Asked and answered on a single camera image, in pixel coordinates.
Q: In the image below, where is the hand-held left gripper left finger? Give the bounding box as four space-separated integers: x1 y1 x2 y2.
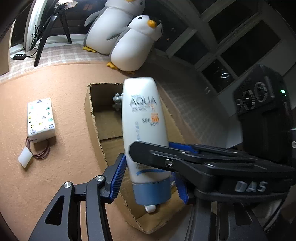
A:
28 153 127 241

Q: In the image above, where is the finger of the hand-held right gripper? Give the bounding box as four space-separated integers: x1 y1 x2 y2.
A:
169 143 252 163
129 141 232 173

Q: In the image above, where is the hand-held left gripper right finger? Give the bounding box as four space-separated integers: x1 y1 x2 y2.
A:
173 173 269 241

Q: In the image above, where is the cardboard box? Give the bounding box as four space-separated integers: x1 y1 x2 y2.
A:
84 83 197 234

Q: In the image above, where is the white bottle with blue cap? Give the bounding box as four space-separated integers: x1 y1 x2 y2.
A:
121 77 173 207

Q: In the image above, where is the small white eraser block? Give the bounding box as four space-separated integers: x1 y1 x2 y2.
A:
18 148 33 168

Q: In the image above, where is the white printed tissue pack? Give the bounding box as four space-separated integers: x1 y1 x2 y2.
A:
27 97 56 144

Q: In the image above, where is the small penguin plush toy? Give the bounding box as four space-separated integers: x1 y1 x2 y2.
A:
107 15 163 75

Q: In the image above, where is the large penguin plush toy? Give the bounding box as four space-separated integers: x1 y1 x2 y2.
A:
83 0 146 55

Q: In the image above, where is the black tripod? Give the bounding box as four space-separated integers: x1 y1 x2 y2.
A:
33 2 72 67

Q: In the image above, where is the brown hair ties bundle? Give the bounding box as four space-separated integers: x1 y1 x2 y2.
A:
25 137 50 160

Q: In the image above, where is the black cable bundle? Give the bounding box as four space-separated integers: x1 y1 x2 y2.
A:
25 24 45 57

